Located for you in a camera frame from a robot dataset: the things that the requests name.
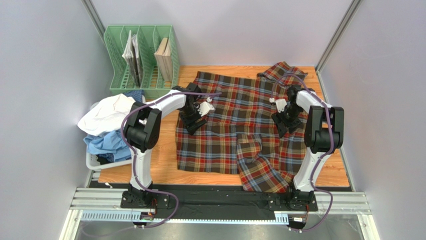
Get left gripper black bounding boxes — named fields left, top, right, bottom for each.
left=179, top=103, right=208, bottom=136

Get plaid long sleeve shirt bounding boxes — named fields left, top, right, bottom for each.
left=175, top=61, right=308, bottom=193

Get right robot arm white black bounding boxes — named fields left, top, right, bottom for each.
left=269, top=85, right=345, bottom=210

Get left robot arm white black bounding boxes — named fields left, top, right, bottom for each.
left=120, top=83, right=215, bottom=209

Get dark blue patterned shirt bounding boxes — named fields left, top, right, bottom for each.
left=123, top=89, right=146, bottom=102

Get beige book in organizer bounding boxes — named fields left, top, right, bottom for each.
left=154, top=37, right=174, bottom=82

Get green plastic file organizer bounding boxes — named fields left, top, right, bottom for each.
left=103, top=25, right=180, bottom=100

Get white shirt in basket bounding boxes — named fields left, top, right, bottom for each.
left=77, top=94, right=136, bottom=136

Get light blue shirt in basket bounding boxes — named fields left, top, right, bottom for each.
left=83, top=130, right=131, bottom=163

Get magazines in organizer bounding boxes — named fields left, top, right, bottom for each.
left=122, top=30, right=143, bottom=88

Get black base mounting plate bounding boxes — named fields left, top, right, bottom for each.
left=112, top=183, right=319, bottom=221

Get white laundry basket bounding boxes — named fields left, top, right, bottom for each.
left=86, top=102, right=131, bottom=170

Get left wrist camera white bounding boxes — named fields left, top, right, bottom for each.
left=198, top=97, right=216, bottom=117

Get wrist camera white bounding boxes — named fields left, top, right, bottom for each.
left=198, top=97, right=216, bottom=117
left=269, top=97, right=287, bottom=113

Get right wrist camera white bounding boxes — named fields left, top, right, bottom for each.
left=269, top=97, right=287, bottom=113

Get aluminium frame rail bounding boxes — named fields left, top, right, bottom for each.
left=61, top=170, right=380, bottom=240

